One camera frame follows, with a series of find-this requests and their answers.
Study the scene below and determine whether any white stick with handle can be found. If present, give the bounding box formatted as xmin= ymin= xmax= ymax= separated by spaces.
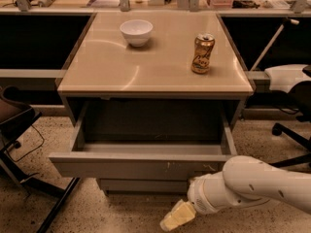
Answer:
xmin=250 ymin=17 xmax=299 ymax=71

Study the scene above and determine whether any dark chair left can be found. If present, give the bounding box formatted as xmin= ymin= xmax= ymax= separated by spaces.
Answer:
xmin=0 ymin=86 xmax=80 ymax=233

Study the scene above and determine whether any gold soda can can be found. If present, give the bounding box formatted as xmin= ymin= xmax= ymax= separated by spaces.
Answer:
xmin=191 ymin=33 xmax=215 ymax=74

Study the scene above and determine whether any black office chair right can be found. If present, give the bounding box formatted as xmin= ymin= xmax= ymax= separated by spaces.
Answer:
xmin=262 ymin=63 xmax=311 ymax=177

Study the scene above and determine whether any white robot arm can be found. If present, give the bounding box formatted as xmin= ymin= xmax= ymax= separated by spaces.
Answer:
xmin=160 ymin=155 xmax=311 ymax=231

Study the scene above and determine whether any white ceramic bowl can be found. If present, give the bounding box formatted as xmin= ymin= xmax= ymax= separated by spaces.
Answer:
xmin=120 ymin=19 xmax=154 ymax=47

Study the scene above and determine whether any beige top drawer cabinet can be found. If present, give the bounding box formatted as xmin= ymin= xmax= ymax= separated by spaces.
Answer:
xmin=58 ymin=11 xmax=254 ymax=193

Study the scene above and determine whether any black floor cable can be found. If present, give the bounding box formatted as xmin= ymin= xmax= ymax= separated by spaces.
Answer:
xmin=6 ymin=123 xmax=46 ymax=163

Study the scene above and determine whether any grey top drawer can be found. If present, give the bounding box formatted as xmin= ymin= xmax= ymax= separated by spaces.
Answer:
xmin=50 ymin=100 xmax=236 ymax=181

